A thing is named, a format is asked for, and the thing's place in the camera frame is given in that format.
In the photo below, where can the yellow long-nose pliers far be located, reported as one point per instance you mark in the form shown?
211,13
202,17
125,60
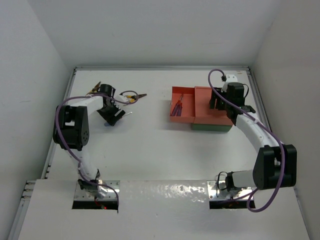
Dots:
94,89

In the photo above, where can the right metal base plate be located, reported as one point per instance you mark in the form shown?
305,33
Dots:
216,191

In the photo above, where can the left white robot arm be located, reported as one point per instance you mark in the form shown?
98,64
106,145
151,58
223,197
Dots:
71,131

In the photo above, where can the white front board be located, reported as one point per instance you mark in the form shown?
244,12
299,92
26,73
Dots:
157,210

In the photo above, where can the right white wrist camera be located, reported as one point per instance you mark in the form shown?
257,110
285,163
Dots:
231,78

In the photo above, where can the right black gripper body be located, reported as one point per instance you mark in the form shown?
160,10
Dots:
221,104

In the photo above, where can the metal base plate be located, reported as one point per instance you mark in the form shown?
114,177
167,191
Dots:
88,192
216,191

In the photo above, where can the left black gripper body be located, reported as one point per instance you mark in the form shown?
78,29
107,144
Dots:
108,112

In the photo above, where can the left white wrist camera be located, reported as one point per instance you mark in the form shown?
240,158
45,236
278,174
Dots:
122,100

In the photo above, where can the red sliding drawer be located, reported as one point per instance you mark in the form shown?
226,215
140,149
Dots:
188,114

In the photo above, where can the red drawer box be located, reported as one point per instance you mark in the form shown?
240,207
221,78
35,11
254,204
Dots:
203,113

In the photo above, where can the yellow long-nose pliers near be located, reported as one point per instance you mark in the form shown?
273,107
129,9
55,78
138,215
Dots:
134,98

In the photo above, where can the blue red screwdriver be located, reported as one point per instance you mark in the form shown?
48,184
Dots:
173,113

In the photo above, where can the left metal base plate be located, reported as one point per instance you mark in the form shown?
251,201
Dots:
88,192

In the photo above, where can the yellow long-nose pliers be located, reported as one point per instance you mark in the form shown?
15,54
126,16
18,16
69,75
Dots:
134,98
94,89

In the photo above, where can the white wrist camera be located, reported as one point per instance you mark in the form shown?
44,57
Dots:
122,100
231,78

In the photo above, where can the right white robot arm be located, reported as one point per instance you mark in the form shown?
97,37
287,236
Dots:
275,164

